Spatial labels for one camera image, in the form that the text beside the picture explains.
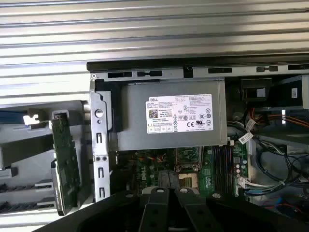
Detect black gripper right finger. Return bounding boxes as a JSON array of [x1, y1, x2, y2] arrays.
[[173, 187, 309, 232]]

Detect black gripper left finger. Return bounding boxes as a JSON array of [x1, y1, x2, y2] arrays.
[[31, 186, 170, 232]]

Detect black RAM slot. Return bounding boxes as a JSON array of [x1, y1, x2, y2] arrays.
[[213, 145, 220, 191], [223, 145, 229, 191], [218, 145, 225, 191], [227, 145, 234, 191]]

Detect CPU socket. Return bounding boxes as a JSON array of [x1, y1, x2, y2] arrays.
[[178, 172, 199, 189]]

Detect green motherboard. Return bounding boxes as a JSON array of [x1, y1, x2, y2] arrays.
[[113, 140, 249, 196]]

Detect metal socket cover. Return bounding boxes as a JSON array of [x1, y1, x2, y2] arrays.
[[175, 146, 203, 171]]

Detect blue SATA connector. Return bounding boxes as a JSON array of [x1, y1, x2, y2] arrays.
[[243, 189, 264, 197]]

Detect grey power supply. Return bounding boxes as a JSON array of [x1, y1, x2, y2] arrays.
[[110, 79, 229, 152]]

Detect green graphics card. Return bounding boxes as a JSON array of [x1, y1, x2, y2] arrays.
[[49, 110, 83, 217]]

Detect grey part rack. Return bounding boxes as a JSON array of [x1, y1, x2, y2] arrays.
[[0, 100, 96, 217]]

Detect black PC case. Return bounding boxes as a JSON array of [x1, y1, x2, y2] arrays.
[[86, 57, 309, 227]]

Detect metal drive cage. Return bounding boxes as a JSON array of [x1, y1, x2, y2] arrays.
[[241, 74, 309, 111]]

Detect hard disk in blue carrier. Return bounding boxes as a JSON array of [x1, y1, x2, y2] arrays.
[[0, 110, 28, 125]]

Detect wire bundle with white labels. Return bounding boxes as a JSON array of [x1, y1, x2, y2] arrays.
[[226, 119, 255, 145]]

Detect black cable bundle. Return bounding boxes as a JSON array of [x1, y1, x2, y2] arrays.
[[251, 135, 309, 194]]

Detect orange power wires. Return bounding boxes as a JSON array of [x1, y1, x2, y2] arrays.
[[247, 107, 309, 129]]

